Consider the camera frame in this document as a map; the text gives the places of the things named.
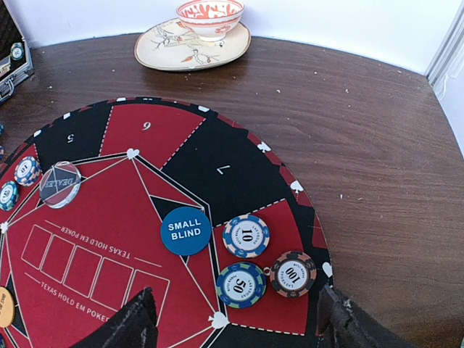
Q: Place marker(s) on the white ten poker chip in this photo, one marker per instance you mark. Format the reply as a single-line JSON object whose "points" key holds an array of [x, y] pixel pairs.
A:
{"points": [[246, 236]]}

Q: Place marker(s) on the blue chip seat eight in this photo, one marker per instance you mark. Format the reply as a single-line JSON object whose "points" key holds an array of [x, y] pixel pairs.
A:
{"points": [[241, 285]]}

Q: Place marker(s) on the blue white chip seat four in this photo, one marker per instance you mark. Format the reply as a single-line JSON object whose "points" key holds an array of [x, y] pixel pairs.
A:
{"points": [[27, 171]]}

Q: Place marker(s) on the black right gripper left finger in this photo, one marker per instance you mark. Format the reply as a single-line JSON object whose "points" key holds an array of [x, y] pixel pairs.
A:
{"points": [[134, 325]]}

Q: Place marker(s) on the aluminium poker chip case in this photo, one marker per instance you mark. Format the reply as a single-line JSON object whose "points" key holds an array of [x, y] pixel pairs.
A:
{"points": [[16, 61]]}

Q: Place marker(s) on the green chip seat four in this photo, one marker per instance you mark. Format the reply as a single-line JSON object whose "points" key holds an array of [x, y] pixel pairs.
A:
{"points": [[9, 196]]}

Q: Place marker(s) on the right aluminium corner post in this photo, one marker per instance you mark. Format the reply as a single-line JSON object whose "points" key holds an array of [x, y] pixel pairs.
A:
{"points": [[447, 63]]}

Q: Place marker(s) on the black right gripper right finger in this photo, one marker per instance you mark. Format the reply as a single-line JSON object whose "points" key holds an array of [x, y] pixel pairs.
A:
{"points": [[344, 324]]}

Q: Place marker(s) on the round red black poker mat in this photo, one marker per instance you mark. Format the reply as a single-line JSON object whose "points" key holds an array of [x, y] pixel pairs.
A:
{"points": [[71, 269]]}

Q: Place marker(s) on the black hundred chip seat eight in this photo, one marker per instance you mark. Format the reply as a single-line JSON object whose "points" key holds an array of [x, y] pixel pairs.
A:
{"points": [[293, 274]]}

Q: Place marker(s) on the clear dealer button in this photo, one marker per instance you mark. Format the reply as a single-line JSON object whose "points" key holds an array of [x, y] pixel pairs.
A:
{"points": [[60, 184]]}

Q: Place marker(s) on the orange big blind button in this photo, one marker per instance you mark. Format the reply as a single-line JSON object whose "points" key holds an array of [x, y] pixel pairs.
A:
{"points": [[7, 307]]}

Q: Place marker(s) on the blue small blind button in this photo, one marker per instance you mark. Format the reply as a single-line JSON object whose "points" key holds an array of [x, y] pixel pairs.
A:
{"points": [[186, 231]]}

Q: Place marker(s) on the cream floral ceramic plate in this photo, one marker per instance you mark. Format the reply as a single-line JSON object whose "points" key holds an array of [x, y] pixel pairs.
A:
{"points": [[171, 47]]}

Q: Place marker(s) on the red patterned white bowl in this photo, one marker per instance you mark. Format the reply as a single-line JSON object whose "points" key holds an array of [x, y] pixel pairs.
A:
{"points": [[211, 20]]}

